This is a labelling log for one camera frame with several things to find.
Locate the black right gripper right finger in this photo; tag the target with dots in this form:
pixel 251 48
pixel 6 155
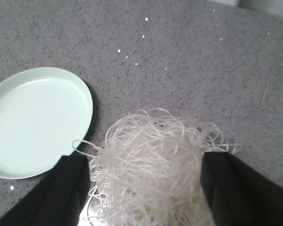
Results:
pixel 237 195

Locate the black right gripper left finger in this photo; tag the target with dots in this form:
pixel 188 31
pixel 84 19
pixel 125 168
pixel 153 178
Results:
pixel 57 200

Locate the white vermicelli noodle bundle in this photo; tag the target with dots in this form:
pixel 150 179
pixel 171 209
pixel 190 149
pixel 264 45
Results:
pixel 148 165

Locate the silver black kitchen scale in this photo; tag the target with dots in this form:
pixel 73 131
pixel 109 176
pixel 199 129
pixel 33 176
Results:
pixel 93 209

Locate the light green round plate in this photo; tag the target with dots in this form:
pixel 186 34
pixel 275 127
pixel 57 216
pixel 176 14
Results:
pixel 42 111

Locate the white pleated curtain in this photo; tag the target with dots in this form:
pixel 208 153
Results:
pixel 274 7

